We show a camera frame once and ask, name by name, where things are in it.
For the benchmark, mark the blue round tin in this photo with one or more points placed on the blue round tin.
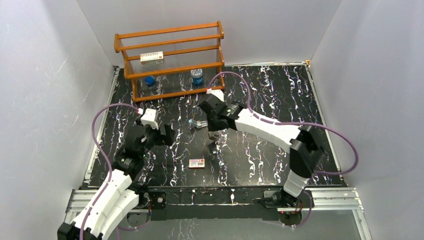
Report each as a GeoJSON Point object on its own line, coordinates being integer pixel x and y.
{"type": "Point", "coordinates": [197, 76]}

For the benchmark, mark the white staple box on shelf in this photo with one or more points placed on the white staple box on shelf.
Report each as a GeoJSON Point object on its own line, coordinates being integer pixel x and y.
{"type": "Point", "coordinates": [151, 58]}

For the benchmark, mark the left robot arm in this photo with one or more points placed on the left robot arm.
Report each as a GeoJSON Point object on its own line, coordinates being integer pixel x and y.
{"type": "Point", "coordinates": [119, 193]}

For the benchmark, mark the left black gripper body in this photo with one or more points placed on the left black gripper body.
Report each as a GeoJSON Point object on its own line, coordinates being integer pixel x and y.
{"type": "Point", "coordinates": [164, 135]}

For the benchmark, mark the light blue stapler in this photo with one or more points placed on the light blue stapler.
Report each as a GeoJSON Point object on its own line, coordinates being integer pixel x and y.
{"type": "Point", "coordinates": [198, 124]}

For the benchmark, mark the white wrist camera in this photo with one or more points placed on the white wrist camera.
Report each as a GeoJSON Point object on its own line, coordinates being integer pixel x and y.
{"type": "Point", "coordinates": [216, 92]}
{"type": "Point", "coordinates": [148, 117]}

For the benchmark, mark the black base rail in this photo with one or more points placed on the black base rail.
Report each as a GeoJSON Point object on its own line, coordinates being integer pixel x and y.
{"type": "Point", "coordinates": [264, 202]}

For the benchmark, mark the red white staple box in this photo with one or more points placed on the red white staple box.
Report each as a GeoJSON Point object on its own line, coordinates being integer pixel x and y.
{"type": "Point", "coordinates": [198, 163]}

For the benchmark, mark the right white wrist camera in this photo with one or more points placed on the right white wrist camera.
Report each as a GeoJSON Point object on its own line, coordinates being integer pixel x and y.
{"type": "Point", "coordinates": [216, 92]}

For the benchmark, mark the small blue box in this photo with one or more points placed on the small blue box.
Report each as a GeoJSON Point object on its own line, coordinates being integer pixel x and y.
{"type": "Point", "coordinates": [150, 81]}

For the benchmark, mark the orange wooden shelf rack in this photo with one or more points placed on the orange wooden shelf rack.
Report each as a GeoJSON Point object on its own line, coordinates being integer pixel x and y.
{"type": "Point", "coordinates": [184, 48]}

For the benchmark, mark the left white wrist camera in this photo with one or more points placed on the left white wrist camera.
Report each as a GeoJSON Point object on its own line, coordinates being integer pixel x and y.
{"type": "Point", "coordinates": [148, 117]}

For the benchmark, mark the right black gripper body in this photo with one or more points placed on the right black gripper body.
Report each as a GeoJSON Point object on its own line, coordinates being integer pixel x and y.
{"type": "Point", "coordinates": [212, 125]}

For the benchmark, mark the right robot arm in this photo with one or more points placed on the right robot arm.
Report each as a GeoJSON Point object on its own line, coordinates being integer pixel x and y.
{"type": "Point", "coordinates": [301, 143]}

